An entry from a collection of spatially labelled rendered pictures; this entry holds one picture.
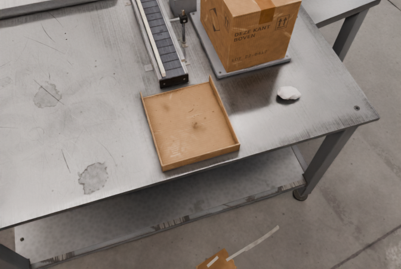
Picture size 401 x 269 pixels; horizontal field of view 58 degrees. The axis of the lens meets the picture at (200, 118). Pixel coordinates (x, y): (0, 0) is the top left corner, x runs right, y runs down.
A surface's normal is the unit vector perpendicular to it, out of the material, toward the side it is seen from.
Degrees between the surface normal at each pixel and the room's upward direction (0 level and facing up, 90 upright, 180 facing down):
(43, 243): 0
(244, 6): 0
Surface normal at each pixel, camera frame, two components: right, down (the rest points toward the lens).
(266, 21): 0.33, 0.80
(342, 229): 0.01, -0.54
